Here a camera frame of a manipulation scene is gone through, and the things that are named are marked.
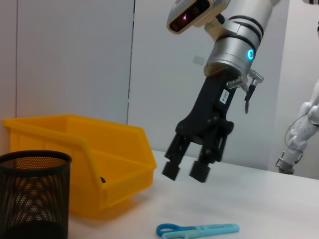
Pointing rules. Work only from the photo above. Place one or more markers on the yellow plastic bin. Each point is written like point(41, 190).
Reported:
point(74, 139)

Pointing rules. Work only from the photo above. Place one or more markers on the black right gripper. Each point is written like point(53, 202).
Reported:
point(209, 117)

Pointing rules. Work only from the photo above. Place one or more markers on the blue scissors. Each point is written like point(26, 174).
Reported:
point(211, 228)

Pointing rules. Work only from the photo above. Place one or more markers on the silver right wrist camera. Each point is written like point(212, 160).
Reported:
point(189, 13)

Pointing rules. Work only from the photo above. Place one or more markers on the black mesh pen holder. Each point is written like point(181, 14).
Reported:
point(32, 194)

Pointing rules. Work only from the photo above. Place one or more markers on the white humanoid robot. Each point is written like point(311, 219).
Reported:
point(299, 134)

